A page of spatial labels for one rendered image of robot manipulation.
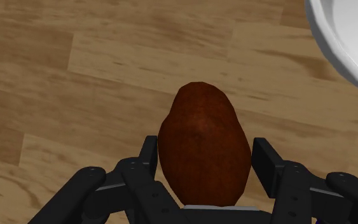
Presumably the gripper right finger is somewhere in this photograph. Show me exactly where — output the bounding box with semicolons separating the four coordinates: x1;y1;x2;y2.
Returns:
251;137;358;224

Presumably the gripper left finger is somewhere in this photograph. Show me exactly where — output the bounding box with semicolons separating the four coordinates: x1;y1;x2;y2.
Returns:
27;135;182;224

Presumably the brown potato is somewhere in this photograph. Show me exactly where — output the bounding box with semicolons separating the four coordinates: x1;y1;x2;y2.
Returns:
157;81;252;207

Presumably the white bowl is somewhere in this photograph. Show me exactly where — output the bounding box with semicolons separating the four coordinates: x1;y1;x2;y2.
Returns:
304;0;358;97

